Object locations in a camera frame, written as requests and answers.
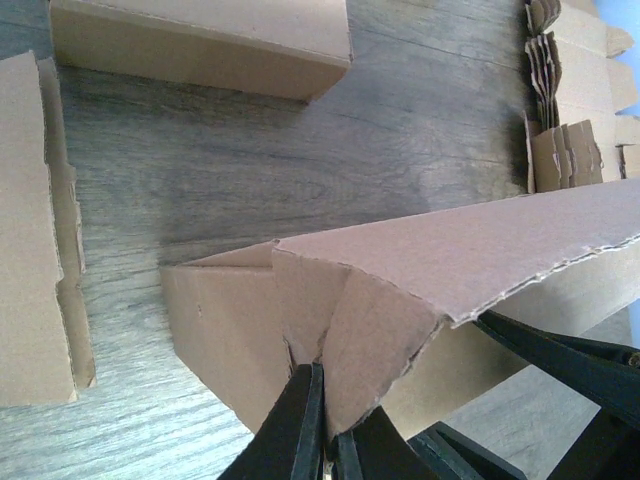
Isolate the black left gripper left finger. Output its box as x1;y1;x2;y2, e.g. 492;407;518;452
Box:
220;363;325;480

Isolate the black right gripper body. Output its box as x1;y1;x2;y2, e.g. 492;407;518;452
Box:
548;399;639;480

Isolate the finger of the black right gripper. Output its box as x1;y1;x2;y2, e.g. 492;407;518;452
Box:
474;311;639;415
407;422;527;480

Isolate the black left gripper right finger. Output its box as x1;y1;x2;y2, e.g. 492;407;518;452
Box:
328;407;440;480

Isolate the large cardboard box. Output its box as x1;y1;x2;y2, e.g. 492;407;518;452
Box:
161;179;639;436

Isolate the tall folded cardboard box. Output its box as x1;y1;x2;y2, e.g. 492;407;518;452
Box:
48;0;353;102

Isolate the flat cardboard blank front left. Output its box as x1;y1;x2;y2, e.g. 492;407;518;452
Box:
1;51;96;407

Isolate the stack of small cardboard blanks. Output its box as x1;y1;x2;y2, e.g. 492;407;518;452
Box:
524;1;639;193

